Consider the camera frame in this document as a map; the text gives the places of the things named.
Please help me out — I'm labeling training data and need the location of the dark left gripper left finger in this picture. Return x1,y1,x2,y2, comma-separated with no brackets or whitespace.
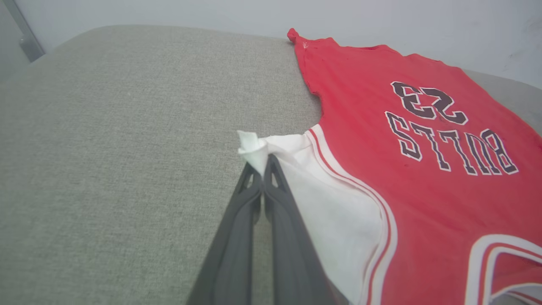
186,163,263,305

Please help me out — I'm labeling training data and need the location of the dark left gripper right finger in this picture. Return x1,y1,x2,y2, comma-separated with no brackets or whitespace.
263,153,350,305

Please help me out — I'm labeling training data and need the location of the grey metal bar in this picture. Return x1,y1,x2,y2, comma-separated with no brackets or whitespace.
2,0,45,63

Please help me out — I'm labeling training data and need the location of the red and white basketball jersey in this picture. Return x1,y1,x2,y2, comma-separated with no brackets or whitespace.
237,28,542,305

